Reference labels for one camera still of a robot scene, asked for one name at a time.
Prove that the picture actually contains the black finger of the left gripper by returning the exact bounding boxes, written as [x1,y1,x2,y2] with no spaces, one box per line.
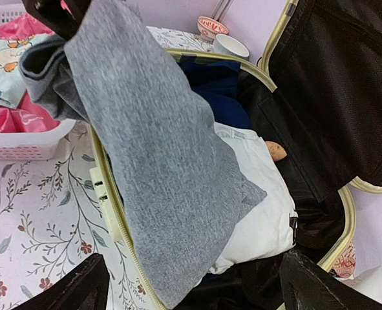
[22,0,91,39]

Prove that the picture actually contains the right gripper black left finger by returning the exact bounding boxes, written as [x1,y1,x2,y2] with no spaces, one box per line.
[16,253,109,310]

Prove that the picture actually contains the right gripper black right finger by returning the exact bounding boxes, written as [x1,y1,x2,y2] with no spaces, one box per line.
[280,249,382,310]

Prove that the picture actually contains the white t-shirt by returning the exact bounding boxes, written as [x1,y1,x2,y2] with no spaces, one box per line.
[209,123,298,274]

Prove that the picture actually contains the teal cartoon t-shirt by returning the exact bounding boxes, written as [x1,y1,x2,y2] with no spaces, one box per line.
[0,34,48,109]

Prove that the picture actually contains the pink printed garment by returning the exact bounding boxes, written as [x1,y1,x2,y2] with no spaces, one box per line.
[0,14,59,134]

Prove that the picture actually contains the grey garment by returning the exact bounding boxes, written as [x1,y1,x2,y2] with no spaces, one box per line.
[19,1,266,309]

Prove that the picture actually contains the white plastic mesh basket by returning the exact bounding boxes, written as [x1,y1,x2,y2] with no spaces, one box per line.
[0,3,76,160]

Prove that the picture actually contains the dark blue garment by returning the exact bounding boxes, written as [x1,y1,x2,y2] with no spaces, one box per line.
[180,61,252,129]

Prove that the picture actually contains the floral patterned tablecloth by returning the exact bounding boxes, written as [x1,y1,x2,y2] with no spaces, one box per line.
[0,25,207,310]

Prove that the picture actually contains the brown plush toy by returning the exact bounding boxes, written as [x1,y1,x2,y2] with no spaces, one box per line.
[265,141,287,162]

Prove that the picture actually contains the pink bowl behind basket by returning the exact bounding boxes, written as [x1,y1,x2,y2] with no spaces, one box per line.
[197,16,229,41]

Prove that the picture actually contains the white ceramic bowl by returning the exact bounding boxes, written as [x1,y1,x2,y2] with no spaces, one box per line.
[213,34,250,60]

